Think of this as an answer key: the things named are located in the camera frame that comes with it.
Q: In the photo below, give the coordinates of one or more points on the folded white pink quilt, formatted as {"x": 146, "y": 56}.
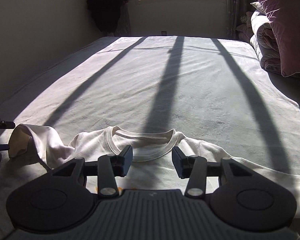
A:
{"x": 263, "y": 41}

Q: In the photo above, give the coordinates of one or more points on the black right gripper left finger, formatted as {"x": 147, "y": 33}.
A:
{"x": 111, "y": 166}

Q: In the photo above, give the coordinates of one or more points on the floral cushion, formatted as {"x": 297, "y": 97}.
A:
{"x": 243, "y": 19}

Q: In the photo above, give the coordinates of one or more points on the maroon pillow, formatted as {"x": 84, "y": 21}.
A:
{"x": 284, "y": 19}

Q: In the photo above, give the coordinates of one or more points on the dark hanging clothes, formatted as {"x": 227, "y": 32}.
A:
{"x": 110, "y": 16}

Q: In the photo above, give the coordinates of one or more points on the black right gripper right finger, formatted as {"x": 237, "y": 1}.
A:
{"x": 193, "y": 168}

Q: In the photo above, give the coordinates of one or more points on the grey curtain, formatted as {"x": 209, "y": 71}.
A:
{"x": 234, "y": 10}

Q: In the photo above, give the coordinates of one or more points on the grey bed sheet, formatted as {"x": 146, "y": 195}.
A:
{"x": 208, "y": 89}

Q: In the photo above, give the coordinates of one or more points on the white printed t-shirt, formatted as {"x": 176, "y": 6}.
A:
{"x": 151, "y": 168}

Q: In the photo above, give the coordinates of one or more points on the small pink pillow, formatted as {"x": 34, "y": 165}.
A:
{"x": 245, "y": 31}

